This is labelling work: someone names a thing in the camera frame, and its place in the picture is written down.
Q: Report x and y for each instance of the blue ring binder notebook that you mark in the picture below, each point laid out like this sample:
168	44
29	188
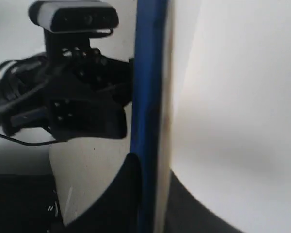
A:
151	108

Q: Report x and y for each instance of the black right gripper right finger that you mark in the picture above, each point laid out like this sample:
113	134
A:
185	214

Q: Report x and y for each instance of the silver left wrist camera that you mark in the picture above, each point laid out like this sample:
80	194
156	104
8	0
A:
70	24

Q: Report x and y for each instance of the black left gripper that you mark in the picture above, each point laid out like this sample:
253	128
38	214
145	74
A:
81	95

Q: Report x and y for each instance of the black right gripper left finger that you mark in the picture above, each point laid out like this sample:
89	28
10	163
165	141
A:
116	210

